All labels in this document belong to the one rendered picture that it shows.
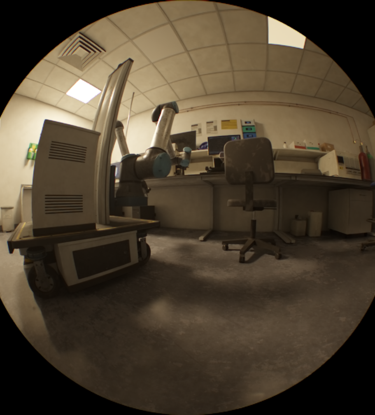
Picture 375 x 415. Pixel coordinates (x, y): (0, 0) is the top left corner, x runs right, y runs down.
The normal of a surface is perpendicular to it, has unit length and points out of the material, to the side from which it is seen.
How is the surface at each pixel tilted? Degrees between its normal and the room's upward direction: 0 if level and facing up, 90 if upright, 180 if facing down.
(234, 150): 90
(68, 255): 90
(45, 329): 0
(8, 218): 91
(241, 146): 90
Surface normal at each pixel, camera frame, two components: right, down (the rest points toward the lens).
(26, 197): 0.94, 0.01
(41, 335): 0.00, -1.00
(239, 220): -0.35, 0.04
